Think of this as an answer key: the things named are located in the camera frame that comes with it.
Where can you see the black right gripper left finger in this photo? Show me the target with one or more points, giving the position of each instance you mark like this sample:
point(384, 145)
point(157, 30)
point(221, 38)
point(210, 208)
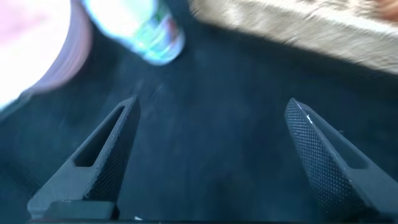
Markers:
point(102, 165)

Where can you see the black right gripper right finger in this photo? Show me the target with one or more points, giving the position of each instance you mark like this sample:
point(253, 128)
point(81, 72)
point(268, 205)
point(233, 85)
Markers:
point(329, 174)

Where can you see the pink bowl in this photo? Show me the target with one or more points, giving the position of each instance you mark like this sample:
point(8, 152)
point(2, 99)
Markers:
point(31, 46)

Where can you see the small white foil-lid drink bottle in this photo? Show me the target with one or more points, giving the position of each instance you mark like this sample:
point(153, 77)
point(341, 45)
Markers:
point(140, 28)

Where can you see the black table cloth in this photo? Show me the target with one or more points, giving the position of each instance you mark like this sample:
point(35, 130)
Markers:
point(217, 124)

